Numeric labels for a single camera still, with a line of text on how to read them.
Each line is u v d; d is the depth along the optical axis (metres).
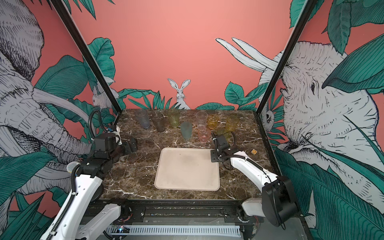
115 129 0.66
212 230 0.70
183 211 0.76
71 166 0.64
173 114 1.08
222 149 0.66
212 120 1.13
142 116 1.11
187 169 0.90
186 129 1.09
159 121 1.00
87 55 0.86
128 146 0.66
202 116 1.15
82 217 0.44
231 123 1.16
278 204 0.41
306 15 0.72
